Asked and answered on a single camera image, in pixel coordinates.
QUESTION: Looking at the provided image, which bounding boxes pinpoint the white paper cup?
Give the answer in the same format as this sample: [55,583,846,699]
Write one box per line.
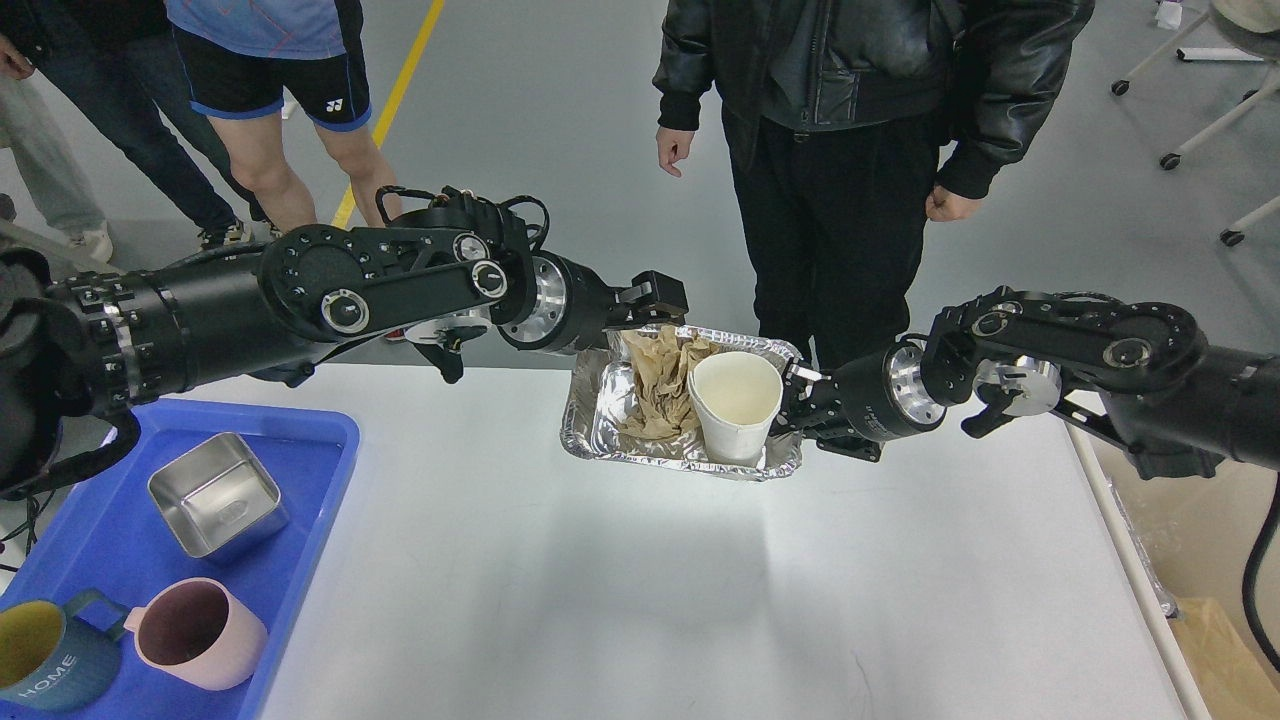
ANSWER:
[689,351,783,466]

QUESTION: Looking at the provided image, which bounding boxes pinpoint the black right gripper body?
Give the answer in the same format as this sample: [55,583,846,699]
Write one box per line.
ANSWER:
[795,342,946,462]

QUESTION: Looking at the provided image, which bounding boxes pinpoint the person in blue shorts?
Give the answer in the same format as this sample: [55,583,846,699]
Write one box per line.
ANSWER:
[165,0,442,346]

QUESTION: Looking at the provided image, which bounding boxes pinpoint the white rolling chair legs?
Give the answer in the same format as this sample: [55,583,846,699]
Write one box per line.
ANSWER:
[1110,0,1280,249]

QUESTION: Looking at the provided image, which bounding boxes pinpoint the blue plastic tray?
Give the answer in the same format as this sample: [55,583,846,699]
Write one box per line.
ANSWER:
[3,400,360,719]

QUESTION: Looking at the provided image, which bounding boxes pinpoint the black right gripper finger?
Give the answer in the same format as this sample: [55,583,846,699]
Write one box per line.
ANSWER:
[772,363,831,436]

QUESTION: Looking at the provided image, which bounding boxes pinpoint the aluminium foil tray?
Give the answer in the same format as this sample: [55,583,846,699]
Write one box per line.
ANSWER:
[559,331,803,482]

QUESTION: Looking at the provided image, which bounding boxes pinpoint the beige plastic bin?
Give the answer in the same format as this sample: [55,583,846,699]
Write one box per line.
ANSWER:
[1069,428,1277,719]

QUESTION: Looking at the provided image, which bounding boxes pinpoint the square stainless steel tray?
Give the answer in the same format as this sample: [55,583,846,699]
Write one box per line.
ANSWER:
[147,432,291,566]

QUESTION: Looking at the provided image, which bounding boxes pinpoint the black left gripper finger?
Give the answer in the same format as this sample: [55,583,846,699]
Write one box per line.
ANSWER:
[614,270,689,325]

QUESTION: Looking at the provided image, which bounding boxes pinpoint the person in black leather jacket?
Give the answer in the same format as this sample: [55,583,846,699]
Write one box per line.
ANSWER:
[653,1,1094,368]

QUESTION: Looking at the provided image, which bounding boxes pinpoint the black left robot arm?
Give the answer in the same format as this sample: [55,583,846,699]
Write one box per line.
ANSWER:
[3,187,689,498]

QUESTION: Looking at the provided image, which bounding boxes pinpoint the person in dark jeans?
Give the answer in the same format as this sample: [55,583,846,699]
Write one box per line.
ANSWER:
[1,1,266,249]

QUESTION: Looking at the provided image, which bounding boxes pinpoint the blue HOME mug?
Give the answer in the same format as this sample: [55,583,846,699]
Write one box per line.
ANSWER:
[1,588,131,712]

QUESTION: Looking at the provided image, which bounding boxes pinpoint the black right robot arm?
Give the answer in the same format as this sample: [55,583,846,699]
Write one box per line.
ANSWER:
[772,287,1279,479]

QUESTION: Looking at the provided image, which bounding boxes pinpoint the black cables at left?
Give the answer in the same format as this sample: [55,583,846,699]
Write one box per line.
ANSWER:
[0,489,59,573]

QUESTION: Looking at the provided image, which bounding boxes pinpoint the pink mug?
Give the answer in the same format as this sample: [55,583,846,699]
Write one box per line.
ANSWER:
[124,577,268,691]

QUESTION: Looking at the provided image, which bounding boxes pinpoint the brown paper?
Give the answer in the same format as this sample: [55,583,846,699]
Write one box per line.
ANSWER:
[1170,598,1279,719]
[620,325,722,441]

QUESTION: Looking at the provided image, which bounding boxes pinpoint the brown paper in bin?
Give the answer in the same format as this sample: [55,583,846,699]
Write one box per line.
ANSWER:
[1170,598,1279,719]

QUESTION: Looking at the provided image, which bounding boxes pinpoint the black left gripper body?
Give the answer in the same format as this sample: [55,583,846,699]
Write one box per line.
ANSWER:
[498,252,652,355]

